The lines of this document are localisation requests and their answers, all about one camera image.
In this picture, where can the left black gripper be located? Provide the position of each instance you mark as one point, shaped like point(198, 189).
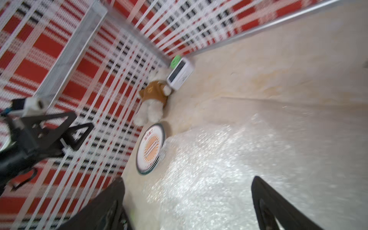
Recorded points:
point(35, 136)

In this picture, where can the bubble wrap sheet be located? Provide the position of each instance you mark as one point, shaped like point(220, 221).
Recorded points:
point(315, 156)

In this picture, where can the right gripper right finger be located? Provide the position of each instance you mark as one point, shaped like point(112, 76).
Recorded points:
point(273, 210)

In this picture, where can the beige teddy bear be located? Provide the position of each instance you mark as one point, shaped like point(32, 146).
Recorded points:
point(154, 97)

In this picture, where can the white green small device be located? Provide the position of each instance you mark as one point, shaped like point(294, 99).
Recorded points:
point(180, 74)

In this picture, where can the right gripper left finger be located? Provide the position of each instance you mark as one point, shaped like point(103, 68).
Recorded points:
point(104, 212)

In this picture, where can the pink plate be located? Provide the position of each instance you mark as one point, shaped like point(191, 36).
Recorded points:
point(148, 153)

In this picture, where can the clear wall shelf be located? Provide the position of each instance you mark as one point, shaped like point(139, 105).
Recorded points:
point(58, 77)

